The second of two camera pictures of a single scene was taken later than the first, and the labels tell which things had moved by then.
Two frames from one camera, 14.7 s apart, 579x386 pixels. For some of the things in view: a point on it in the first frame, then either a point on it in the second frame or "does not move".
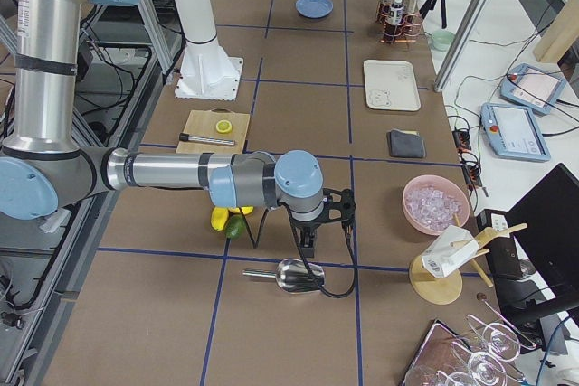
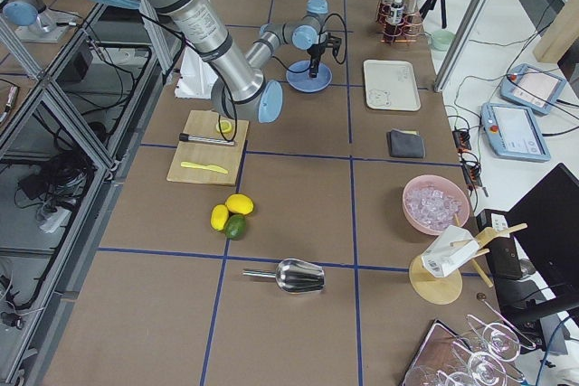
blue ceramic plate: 314,5 to 301,81
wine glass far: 502,343 does not move
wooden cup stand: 436,290 does not move
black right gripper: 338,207 to 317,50
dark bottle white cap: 396,11 does not move
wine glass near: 485,370 does not move
